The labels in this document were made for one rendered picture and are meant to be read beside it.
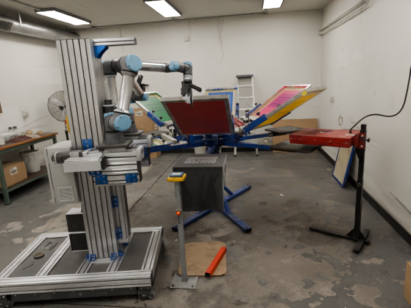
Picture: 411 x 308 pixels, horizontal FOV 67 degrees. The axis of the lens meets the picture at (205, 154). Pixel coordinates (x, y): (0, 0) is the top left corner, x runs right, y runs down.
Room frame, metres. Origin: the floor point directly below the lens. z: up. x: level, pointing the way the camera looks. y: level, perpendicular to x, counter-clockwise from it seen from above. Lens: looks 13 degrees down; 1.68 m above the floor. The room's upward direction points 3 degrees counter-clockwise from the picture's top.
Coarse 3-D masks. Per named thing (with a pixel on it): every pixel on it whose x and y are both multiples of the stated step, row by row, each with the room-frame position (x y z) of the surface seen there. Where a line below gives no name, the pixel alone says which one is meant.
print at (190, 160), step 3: (213, 156) 2.95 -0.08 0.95; (216, 156) 2.94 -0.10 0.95; (186, 159) 2.88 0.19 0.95; (189, 159) 2.88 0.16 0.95; (192, 159) 2.87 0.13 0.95; (195, 159) 2.87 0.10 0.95; (198, 159) 2.86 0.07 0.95; (201, 159) 2.85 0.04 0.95; (204, 159) 2.85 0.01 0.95; (207, 159) 2.84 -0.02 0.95; (210, 159) 2.83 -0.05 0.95; (213, 159) 2.83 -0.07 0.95; (216, 159) 2.82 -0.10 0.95; (186, 162) 2.79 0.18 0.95; (189, 162) 2.79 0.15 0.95; (192, 162) 2.78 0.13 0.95; (195, 162) 2.77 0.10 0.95; (198, 162) 2.77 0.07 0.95; (201, 162) 2.76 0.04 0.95; (204, 162) 2.76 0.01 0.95; (207, 162) 2.75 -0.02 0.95; (210, 162) 2.74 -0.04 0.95; (213, 162) 2.74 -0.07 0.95
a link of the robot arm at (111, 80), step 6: (108, 60) 2.81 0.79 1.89; (108, 66) 2.78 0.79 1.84; (108, 72) 2.80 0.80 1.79; (114, 72) 2.81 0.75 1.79; (108, 78) 2.81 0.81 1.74; (114, 78) 2.84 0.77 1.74; (108, 84) 2.81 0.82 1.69; (114, 84) 2.83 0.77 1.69; (108, 90) 2.82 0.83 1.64; (114, 90) 2.82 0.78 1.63; (108, 96) 2.82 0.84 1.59; (114, 96) 2.82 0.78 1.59; (114, 102) 2.82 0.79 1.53
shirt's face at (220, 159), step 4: (184, 156) 3.01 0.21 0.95; (188, 156) 3.00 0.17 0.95; (192, 156) 3.00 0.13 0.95; (196, 156) 2.99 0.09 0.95; (200, 156) 2.98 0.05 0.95; (204, 156) 2.97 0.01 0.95; (208, 156) 2.96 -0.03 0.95; (212, 156) 2.95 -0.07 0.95; (220, 156) 2.93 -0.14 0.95; (224, 156) 2.92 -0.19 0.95; (180, 160) 2.87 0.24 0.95; (184, 160) 2.87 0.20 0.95; (220, 160) 2.79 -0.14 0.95; (176, 164) 2.72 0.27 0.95; (180, 164) 2.72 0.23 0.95; (184, 164) 2.71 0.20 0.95; (188, 164) 2.70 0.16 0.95; (192, 164) 2.69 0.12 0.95; (196, 164) 2.68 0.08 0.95; (200, 164) 2.68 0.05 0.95; (204, 164) 2.67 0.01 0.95; (208, 164) 2.66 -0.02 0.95; (212, 164) 2.66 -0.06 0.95; (216, 164) 2.65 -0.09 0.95; (220, 164) 2.64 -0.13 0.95
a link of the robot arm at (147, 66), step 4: (144, 64) 2.45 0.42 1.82; (148, 64) 2.47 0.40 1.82; (152, 64) 2.49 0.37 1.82; (156, 64) 2.51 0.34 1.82; (160, 64) 2.54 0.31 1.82; (164, 64) 2.56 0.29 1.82; (168, 64) 2.57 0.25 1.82; (144, 68) 2.45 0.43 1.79; (148, 68) 2.47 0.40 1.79; (152, 68) 2.49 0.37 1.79; (156, 68) 2.51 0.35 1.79; (160, 68) 2.53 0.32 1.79; (164, 68) 2.55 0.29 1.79; (168, 68) 2.56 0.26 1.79; (164, 72) 2.65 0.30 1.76; (168, 72) 2.60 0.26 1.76
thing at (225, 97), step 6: (198, 96) 2.66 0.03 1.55; (204, 96) 2.65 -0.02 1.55; (210, 96) 2.64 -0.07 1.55; (216, 96) 2.63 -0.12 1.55; (222, 96) 2.62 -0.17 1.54; (228, 96) 2.63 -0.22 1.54; (162, 102) 2.71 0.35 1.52; (168, 102) 2.71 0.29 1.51; (174, 102) 2.70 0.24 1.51; (180, 102) 2.70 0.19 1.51; (228, 102) 2.67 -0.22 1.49; (168, 108) 2.80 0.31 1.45; (228, 108) 2.77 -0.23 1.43; (168, 114) 2.91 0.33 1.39; (228, 114) 2.87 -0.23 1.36; (174, 120) 3.03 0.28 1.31; (228, 120) 2.98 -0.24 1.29; (180, 132) 3.28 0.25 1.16
